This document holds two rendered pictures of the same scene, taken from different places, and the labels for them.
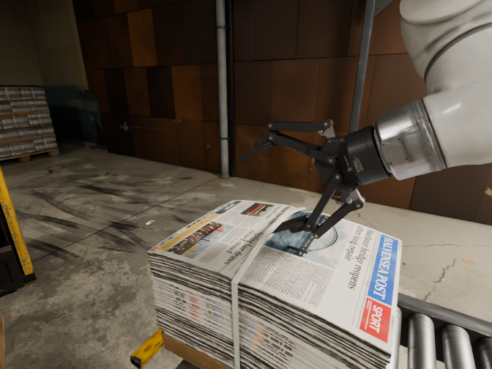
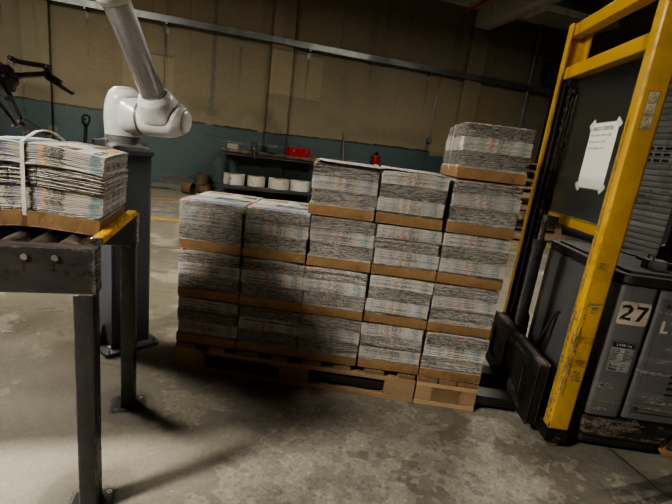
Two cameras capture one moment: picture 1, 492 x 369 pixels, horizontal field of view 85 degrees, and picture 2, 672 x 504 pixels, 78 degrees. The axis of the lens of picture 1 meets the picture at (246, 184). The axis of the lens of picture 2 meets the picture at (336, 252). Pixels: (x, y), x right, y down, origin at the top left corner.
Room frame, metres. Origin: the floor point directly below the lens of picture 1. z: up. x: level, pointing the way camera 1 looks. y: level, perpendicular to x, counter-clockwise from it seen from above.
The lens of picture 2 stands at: (1.90, -0.34, 1.12)
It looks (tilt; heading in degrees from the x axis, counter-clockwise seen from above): 14 degrees down; 133
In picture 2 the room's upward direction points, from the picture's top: 7 degrees clockwise
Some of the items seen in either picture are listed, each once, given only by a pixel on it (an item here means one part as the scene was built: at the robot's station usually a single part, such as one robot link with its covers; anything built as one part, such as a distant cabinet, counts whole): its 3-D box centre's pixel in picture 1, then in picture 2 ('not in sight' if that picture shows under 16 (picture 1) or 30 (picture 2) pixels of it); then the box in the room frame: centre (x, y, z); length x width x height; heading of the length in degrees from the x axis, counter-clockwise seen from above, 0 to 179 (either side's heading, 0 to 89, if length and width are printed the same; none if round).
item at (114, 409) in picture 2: not in sight; (128, 402); (0.31, 0.21, 0.01); 0.14 x 0.14 x 0.01; 59
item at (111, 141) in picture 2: not in sight; (118, 141); (-0.24, 0.36, 1.03); 0.22 x 0.18 x 0.06; 93
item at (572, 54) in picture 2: not in sight; (539, 203); (1.11, 2.02, 0.97); 0.09 x 0.09 x 1.75; 41
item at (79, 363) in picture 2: not in sight; (88, 405); (0.74, -0.04, 0.34); 0.06 x 0.06 x 0.68; 59
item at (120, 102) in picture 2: not in sight; (125, 111); (-0.23, 0.39, 1.17); 0.18 x 0.16 x 0.22; 37
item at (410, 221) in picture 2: not in sight; (405, 215); (0.78, 1.29, 0.86); 0.38 x 0.29 x 0.04; 130
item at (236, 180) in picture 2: not in sight; (269, 172); (-4.59, 4.44, 0.55); 1.80 x 0.70 x 1.09; 59
